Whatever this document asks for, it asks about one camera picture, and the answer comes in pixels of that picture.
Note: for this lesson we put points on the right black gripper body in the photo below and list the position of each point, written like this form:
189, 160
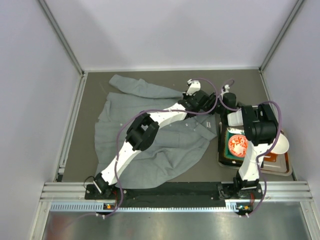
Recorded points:
222, 104

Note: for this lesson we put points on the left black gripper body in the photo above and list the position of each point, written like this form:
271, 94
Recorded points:
208, 101

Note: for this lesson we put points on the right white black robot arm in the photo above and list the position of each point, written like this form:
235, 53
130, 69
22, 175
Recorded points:
246, 134

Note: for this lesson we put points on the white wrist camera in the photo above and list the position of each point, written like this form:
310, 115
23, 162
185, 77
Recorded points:
193, 87
225, 89

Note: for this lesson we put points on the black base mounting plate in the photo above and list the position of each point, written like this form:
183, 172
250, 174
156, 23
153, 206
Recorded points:
216, 190

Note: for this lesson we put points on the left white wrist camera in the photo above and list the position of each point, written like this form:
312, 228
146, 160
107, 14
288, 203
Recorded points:
193, 87

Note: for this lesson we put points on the black square plate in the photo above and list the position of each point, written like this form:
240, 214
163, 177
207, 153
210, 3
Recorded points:
225, 158

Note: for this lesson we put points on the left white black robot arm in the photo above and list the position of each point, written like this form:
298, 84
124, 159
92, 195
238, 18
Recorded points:
143, 130

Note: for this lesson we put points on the grey button-up shirt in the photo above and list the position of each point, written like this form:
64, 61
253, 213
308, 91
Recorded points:
176, 148

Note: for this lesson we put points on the grey slotted cable duct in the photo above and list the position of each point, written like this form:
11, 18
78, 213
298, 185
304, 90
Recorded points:
108, 208

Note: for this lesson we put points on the red white patterned dish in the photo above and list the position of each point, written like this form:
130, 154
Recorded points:
237, 145

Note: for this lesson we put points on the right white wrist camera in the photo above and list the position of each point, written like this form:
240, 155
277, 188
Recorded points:
225, 89

